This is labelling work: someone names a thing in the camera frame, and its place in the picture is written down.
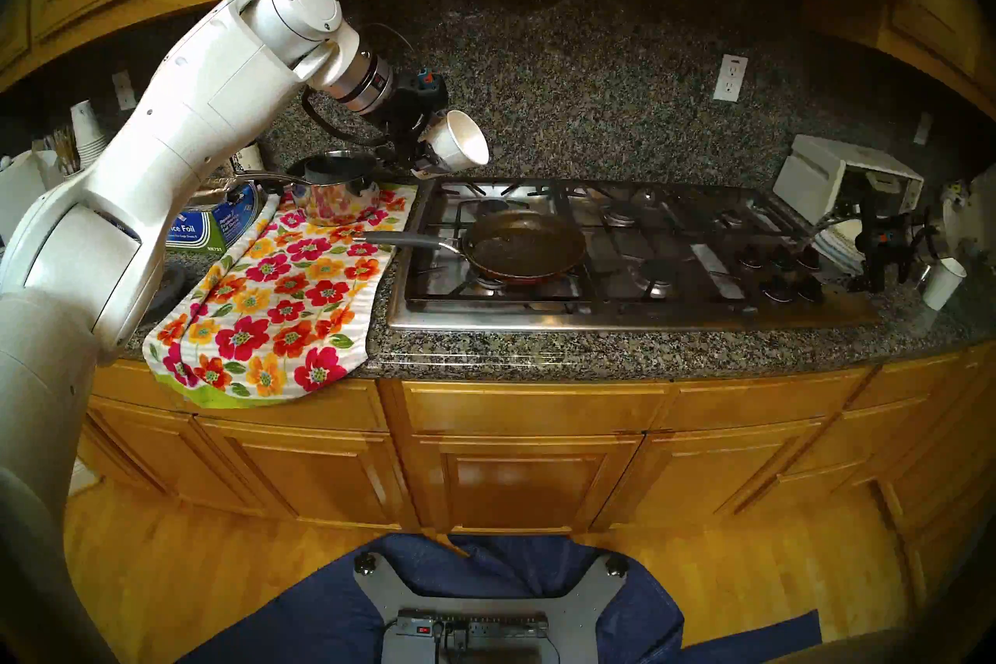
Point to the wooden utensil bundle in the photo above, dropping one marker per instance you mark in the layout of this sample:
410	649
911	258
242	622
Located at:
66	153

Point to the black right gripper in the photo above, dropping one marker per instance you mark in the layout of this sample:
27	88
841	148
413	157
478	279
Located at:
887	234

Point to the stack of white paper cups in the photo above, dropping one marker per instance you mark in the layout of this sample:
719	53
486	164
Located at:
85	126

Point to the wooden lower cabinet run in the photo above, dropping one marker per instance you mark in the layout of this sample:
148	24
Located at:
918	437

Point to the white duplex wall outlet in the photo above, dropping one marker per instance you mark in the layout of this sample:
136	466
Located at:
730	79

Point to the small white wall plate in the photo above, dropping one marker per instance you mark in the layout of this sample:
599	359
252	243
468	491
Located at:
923	129

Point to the white toaster oven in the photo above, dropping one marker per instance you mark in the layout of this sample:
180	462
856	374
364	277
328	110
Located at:
817	176

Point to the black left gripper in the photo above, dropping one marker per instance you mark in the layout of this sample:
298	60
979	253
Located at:
405	114

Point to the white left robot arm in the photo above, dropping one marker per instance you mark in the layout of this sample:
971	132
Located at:
179	126

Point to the stainless steel gas cooktop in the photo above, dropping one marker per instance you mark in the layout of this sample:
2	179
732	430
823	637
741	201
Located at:
545	316

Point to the dark bottle with white label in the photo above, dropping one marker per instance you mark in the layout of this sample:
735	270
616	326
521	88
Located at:
250	158

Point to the floral kitchen towel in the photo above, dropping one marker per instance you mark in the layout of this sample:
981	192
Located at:
296	328

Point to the wooden drawer front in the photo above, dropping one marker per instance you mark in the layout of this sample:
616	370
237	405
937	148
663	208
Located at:
762	398
537	407
350	406

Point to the wooden cabinet door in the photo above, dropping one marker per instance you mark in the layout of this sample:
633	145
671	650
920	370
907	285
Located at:
700	472
311	476
521	483

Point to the stainless steel saucepan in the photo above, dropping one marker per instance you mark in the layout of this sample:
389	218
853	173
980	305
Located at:
342	203

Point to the narrow black cast iron grate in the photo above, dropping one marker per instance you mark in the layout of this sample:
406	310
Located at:
778	223

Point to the dark blue moving blanket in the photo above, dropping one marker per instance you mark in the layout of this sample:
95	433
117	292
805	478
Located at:
311	616

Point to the dark nonstick frying pan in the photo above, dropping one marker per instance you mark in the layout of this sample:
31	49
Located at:
529	250

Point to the small steel cup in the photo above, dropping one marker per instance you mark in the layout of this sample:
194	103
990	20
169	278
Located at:
920	275

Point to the dark round lid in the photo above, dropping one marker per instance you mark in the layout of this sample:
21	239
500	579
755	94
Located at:
167	297

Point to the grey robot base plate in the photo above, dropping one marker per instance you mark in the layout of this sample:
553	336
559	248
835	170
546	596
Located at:
576	616

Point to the white paper towel roll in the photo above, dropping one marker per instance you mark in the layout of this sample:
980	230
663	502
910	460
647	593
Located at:
19	188

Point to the white paper cup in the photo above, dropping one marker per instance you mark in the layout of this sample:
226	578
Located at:
943	281
463	141

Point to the blue foodservice foil box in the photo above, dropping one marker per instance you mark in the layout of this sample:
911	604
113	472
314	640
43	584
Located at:
218	227

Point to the black stove knob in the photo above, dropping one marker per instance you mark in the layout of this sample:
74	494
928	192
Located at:
780	258
751	256
809	258
776	289
809	290

